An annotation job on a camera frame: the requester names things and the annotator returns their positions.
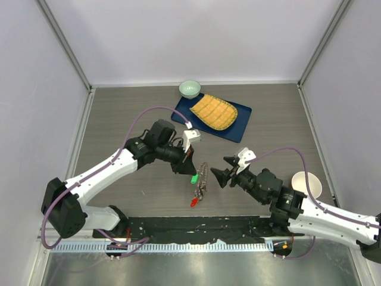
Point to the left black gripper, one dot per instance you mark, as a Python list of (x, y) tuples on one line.
[(188, 167)]

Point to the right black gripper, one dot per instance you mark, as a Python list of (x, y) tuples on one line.
[(222, 176)]

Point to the green capped key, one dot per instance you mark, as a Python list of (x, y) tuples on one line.
[(194, 179)]

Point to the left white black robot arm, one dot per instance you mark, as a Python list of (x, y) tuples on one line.
[(66, 203)]

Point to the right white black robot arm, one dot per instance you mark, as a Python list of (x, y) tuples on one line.
[(297, 213)]

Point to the yellow woven bamboo mat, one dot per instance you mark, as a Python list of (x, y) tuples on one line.
[(216, 113)]

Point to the light green ceramic bowl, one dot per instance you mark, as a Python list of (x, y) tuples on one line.
[(189, 89)]

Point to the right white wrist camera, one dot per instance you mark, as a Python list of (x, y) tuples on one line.
[(245, 156)]

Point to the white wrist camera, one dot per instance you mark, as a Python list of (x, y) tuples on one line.
[(245, 156), (190, 135)]

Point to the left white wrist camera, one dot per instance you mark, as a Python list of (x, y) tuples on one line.
[(190, 135)]

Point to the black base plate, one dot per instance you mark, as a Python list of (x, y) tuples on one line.
[(201, 230)]

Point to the slotted white cable duct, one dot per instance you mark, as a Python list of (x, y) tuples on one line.
[(104, 246)]

